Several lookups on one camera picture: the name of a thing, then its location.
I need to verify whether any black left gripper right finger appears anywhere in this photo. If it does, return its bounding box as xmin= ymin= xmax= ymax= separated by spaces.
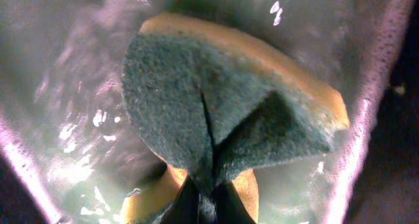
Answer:
xmin=214 ymin=182 xmax=256 ymax=224

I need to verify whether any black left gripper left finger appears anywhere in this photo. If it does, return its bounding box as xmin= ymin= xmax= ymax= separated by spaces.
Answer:
xmin=160 ymin=176 xmax=200 ymax=224

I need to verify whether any green yellow scrub sponge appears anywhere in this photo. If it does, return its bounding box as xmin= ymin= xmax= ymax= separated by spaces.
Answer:
xmin=122 ymin=12 xmax=350 ymax=223

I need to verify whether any pink white plate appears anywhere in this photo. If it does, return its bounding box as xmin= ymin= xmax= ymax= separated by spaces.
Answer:
xmin=0 ymin=0 xmax=416 ymax=224

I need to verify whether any dark grey serving tray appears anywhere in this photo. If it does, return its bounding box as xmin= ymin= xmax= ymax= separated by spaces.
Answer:
xmin=342 ymin=0 xmax=418 ymax=223

